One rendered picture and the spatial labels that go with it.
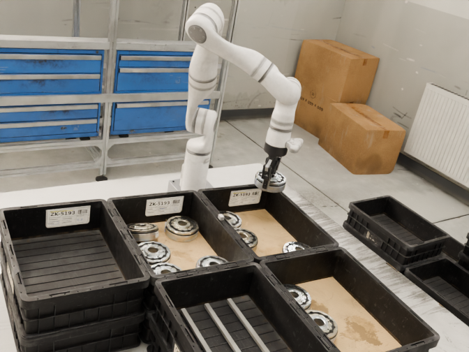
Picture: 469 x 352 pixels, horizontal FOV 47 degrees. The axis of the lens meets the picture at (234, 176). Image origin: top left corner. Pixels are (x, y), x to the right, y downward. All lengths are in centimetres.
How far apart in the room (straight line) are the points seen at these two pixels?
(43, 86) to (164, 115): 83
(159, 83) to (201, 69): 190
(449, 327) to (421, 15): 341
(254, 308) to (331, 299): 24
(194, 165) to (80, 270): 63
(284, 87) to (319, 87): 348
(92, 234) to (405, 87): 375
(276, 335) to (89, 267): 53
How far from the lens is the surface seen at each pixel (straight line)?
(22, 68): 328
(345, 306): 159
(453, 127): 457
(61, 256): 158
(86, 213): 165
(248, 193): 186
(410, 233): 283
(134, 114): 361
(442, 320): 193
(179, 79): 366
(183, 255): 162
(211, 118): 188
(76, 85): 340
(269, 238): 178
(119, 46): 339
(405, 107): 499
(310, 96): 517
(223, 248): 160
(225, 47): 159
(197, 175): 197
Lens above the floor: 176
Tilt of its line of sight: 26 degrees down
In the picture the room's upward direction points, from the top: 11 degrees clockwise
